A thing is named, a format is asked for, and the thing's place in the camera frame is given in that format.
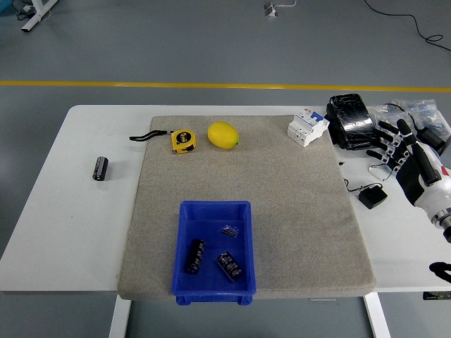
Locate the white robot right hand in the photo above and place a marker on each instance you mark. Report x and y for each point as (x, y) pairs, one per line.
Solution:
(412, 176)

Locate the black battery with white print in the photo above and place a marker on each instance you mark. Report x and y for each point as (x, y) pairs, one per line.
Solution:
(229, 266)

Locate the dark brown cylindrical battery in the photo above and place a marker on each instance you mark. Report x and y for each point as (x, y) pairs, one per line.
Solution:
(194, 256)

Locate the blue plastic box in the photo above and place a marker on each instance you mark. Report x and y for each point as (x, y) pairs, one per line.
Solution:
(211, 287)

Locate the black cylindrical battery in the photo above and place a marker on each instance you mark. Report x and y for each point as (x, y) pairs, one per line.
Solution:
(100, 169)

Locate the large black power adapter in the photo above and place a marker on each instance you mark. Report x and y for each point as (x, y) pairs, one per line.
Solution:
(433, 138)

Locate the small black power adapter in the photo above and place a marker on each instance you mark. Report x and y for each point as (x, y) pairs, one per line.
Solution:
(372, 198)

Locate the clear bag of blue parts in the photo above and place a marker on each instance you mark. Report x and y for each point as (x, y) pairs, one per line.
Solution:
(428, 112)

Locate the clear bag of silver nuts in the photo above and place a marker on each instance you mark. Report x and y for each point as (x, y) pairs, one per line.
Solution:
(387, 114)

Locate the black plastic-wrapped device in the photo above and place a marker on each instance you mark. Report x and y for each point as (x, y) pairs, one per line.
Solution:
(354, 121)

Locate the white circuit breaker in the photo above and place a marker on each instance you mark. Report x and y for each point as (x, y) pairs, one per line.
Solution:
(306, 128)

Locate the black table control panel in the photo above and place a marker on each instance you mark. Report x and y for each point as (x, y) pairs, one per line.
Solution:
(437, 295)

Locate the white table leg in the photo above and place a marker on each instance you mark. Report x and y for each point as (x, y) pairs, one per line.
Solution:
(119, 317)
(377, 317)

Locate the grey-brown mat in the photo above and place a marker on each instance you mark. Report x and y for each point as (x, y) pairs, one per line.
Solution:
(246, 176)

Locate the small clear parts bag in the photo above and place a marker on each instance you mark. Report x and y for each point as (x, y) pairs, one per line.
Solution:
(229, 230)

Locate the yellow lemon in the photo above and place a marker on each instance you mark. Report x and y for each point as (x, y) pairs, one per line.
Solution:
(222, 135)

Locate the yellow tape measure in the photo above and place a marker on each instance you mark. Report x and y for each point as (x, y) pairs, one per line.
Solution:
(183, 141)

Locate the teal object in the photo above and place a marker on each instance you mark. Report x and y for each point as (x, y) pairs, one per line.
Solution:
(5, 5)

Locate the white desk frame foot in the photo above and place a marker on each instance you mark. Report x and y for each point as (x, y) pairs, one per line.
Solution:
(35, 15)

